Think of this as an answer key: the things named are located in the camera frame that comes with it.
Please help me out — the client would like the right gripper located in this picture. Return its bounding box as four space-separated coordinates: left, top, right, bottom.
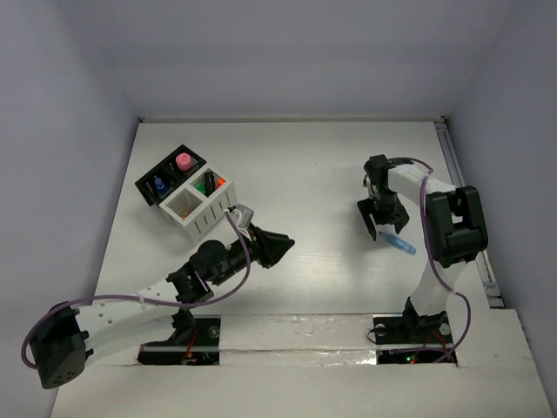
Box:
359 189 412 238

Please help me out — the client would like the pink-capped clear pencil tube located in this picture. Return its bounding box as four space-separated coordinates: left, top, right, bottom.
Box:
175 152 193 172

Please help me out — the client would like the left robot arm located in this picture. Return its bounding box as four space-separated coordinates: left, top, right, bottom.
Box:
20 226 295 389

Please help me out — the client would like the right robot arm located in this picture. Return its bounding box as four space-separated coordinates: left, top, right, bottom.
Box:
357 154 488 345

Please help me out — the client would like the white slotted organizer box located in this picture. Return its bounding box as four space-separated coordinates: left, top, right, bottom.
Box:
159 165 238 244

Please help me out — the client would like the black slotted organizer box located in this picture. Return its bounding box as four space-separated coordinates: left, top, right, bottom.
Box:
135 145 206 206

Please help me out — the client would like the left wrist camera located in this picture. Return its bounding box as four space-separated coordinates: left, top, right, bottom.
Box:
225 204 254 238

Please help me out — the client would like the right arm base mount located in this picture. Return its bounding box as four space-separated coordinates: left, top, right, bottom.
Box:
366 298 453 365

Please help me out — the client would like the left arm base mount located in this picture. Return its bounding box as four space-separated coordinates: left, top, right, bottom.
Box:
137 310 221 366

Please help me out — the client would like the aluminium side rail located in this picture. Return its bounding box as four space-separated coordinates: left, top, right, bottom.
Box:
433 119 506 309

